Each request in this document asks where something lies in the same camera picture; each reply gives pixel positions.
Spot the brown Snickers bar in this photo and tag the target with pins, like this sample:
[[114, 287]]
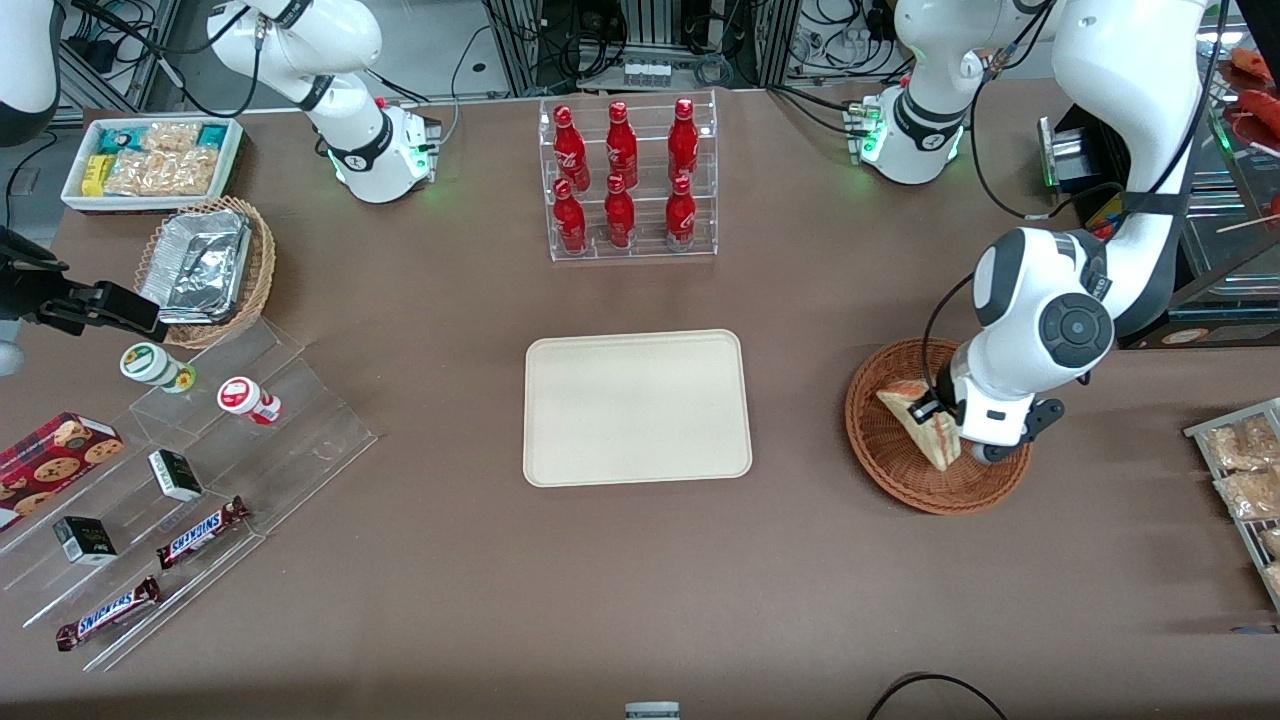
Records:
[[200, 532], [108, 613]]

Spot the red lidded yogurt cup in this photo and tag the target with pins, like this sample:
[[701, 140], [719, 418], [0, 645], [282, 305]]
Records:
[[242, 397]]

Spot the clear bag of snacks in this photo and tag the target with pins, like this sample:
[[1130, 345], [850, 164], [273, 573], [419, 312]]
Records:
[[1250, 495], [1272, 545], [1240, 440]]

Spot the cream plastic serving tray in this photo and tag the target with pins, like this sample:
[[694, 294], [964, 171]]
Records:
[[637, 408]]

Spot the round brown wicker basket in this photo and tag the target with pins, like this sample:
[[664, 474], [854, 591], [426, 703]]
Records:
[[900, 470]]

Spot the clear bag of crackers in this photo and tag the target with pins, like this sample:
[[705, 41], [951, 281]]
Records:
[[160, 172]]

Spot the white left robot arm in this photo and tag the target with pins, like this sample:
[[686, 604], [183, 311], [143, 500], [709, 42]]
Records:
[[1110, 90]]

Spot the clear acrylic stepped display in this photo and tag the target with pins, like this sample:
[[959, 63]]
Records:
[[290, 440]]

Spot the red sausage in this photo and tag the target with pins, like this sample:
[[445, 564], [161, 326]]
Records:
[[1262, 112], [1258, 65]]

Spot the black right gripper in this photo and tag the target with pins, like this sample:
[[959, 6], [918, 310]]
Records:
[[28, 292]]

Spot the teal snack packet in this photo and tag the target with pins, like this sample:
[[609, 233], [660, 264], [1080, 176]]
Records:
[[122, 140]]

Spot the yellow snack packet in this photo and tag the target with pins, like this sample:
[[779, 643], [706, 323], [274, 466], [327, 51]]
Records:
[[95, 175]]

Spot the red cola bottle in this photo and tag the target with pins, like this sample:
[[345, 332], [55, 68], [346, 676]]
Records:
[[680, 215], [570, 220], [619, 215], [683, 140], [621, 148], [570, 150]]

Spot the green lidded yogurt cup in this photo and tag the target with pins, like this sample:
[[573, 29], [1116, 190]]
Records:
[[150, 364]]

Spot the triangle sandwich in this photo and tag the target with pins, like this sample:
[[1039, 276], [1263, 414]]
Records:
[[925, 435]]

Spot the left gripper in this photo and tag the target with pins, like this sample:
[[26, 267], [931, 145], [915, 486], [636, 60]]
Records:
[[944, 391]]

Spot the oval wicker basket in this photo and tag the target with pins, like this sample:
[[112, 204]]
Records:
[[255, 280]]

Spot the white snack bin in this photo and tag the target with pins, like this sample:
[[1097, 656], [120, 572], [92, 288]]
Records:
[[75, 195]]

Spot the grey snack display tray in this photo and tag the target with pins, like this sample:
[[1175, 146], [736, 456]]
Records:
[[1240, 520]]

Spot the small grey device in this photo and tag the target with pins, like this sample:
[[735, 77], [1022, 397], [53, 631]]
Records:
[[652, 711]]

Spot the red cookie box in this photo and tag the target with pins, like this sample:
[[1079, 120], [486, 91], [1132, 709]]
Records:
[[50, 460]]

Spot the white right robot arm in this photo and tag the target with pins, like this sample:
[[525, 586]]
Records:
[[350, 140]]

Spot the clear acrylic bottle rack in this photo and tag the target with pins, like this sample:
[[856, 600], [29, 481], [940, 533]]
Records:
[[630, 245]]

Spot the small black box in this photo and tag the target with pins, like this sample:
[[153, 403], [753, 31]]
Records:
[[85, 540], [175, 475]]

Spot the silver foil container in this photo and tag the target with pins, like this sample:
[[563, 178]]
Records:
[[195, 265]]

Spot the aluminium frame rack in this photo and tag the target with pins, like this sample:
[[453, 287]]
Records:
[[640, 30]]

